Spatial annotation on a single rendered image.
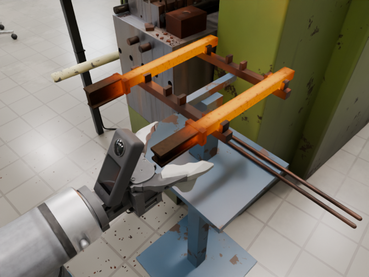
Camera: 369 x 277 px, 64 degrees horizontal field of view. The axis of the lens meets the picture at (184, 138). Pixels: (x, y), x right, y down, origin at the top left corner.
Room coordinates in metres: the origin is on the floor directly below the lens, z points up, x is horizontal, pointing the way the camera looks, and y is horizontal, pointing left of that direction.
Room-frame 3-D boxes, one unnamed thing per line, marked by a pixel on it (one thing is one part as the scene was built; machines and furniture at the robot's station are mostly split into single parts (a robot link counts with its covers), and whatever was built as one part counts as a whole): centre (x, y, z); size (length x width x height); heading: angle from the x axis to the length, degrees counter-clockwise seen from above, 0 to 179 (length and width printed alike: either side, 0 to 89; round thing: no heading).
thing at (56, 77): (1.33, 0.45, 0.62); 0.44 x 0.05 x 0.05; 131
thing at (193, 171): (0.31, 0.00, 0.97); 0.09 x 0.03 x 0.06; 97
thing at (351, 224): (0.59, -0.21, 0.73); 0.60 x 0.04 x 0.01; 43
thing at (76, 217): (0.24, 0.16, 0.97); 0.10 x 0.05 x 0.09; 43
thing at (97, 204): (0.29, 0.10, 0.97); 0.12 x 0.08 x 0.09; 133
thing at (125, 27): (1.23, -0.05, 0.69); 0.56 x 0.38 x 0.45; 131
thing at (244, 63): (0.60, -0.05, 0.99); 0.23 x 0.06 x 0.02; 133
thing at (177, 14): (1.04, -0.01, 0.95); 0.12 x 0.09 x 0.07; 131
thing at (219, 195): (0.60, -0.05, 0.72); 0.40 x 0.30 x 0.02; 43
